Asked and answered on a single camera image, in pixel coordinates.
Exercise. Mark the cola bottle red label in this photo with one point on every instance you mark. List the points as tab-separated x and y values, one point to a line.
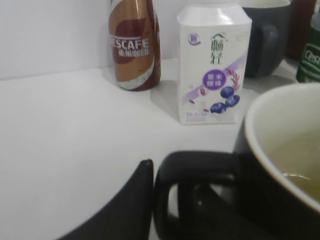
301	12

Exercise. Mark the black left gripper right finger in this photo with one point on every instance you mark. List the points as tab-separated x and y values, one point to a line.
202	195

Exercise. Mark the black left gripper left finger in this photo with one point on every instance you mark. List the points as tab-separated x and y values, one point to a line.
127	216

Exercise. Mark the Nescafe coffee bottle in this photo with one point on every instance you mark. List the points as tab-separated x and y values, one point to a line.
135	44

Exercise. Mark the clear water bottle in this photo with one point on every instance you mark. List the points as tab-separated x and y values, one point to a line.
309	66

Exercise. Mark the dark grey mug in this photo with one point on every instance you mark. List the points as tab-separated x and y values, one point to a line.
269	35

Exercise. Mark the white blueberry milk carton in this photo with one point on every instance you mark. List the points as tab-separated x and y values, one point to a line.
212	54

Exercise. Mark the black mug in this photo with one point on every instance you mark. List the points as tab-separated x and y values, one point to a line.
255	191

